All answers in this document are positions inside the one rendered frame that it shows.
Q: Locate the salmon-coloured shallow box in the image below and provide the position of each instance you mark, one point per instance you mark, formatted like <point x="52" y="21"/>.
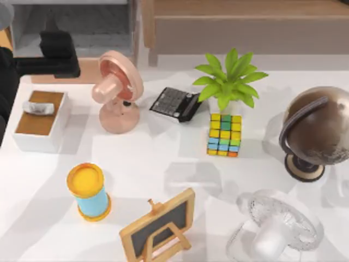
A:
<point x="88" y="69"/>

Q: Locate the grey cabinet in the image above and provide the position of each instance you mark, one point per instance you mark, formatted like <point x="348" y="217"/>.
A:
<point x="90" y="30"/>

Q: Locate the white tissue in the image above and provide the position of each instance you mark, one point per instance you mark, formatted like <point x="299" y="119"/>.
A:
<point x="38" y="108"/>

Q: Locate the white tissue box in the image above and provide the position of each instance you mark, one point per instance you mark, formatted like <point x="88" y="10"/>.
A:
<point x="41" y="128"/>

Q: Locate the pink desk fan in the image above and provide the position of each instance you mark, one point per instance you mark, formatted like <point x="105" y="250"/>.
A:
<point x="117" y="109"/>

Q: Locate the black calculator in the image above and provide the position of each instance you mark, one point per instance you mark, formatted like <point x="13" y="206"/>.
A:
<point x="174" y="102"/>

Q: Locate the yellow and blue cylinder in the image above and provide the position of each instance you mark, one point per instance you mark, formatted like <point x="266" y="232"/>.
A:
<point x="88" y="191"/>

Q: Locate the green plant in white pot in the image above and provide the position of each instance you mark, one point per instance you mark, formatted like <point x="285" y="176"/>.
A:
<point x="229" y="82"/>

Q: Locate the colourful puzzle cube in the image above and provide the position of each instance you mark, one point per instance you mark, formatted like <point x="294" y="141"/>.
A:
<point x="224" y="135"/>

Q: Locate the wooden drawer front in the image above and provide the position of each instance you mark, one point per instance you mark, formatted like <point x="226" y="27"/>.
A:
<point x="245" y="35"/>

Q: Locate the wooden cupboard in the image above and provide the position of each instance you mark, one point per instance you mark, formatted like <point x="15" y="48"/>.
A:
<point x="245" y="8"/>

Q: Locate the wooden framed blackboard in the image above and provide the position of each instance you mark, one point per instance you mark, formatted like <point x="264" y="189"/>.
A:
<point x="163" y="221"/>

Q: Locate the brown globe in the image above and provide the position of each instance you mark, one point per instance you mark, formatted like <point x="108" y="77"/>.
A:
<point x="316" y="128"/>

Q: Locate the white desk fan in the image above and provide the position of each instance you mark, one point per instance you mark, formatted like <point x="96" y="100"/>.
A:
<point x="275" y="229"/>

